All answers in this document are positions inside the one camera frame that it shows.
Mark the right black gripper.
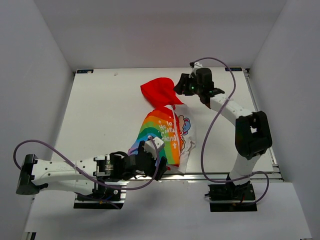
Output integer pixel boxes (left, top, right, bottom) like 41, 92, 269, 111
172, 73, 202, 97

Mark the white red cartoon jacket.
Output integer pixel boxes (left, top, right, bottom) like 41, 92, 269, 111
127, 77, 197, 174

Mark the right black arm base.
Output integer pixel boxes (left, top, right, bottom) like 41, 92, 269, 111
204, 181, 258, 213

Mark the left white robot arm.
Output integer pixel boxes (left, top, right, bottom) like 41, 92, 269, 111
16, 137, 167, 200

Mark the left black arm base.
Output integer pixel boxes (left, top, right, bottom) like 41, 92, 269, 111
73, 180, 126, 210

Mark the right blue corner label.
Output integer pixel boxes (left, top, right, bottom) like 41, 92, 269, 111
224, 67, 243, 72

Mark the blue corner label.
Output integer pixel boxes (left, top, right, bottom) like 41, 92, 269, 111
76, 69, 94, 74
224, 67, 243, 72

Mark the left blue corner label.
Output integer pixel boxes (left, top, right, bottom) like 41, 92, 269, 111
76, 69, 94, 74

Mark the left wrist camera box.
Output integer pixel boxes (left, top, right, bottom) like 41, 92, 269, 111
144, 135, 165, 159

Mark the aluminium right side rail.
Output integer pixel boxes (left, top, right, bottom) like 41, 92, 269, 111
243, 68, 284, 182

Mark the aluminium rail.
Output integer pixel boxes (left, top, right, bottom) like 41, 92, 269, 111
32, 172, 283, 201
243, 68, 284, 182

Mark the aluminium front rail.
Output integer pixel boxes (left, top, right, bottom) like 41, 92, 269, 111
32, 172, 283, 201

